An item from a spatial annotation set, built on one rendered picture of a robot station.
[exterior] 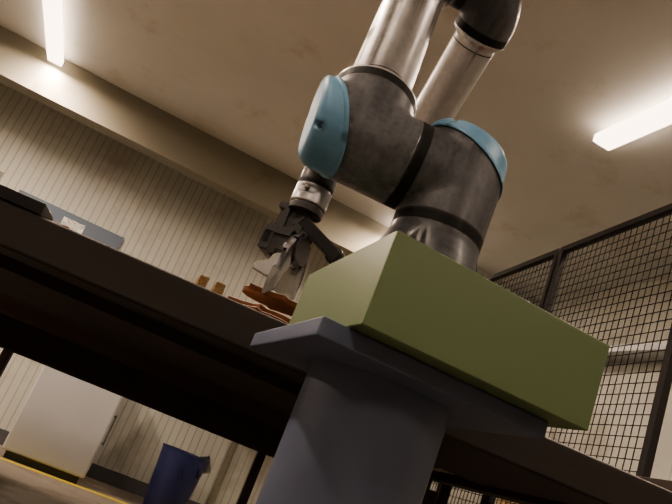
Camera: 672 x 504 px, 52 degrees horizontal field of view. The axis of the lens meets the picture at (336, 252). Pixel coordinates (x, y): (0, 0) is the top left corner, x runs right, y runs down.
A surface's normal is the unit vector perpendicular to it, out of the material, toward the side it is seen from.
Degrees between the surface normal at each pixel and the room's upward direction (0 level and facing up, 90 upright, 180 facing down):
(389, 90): 75
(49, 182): 90
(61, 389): 90
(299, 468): 90
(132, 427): 90
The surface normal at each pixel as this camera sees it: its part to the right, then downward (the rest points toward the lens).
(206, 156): 0.35, -0.17
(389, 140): 0.16, -0.07
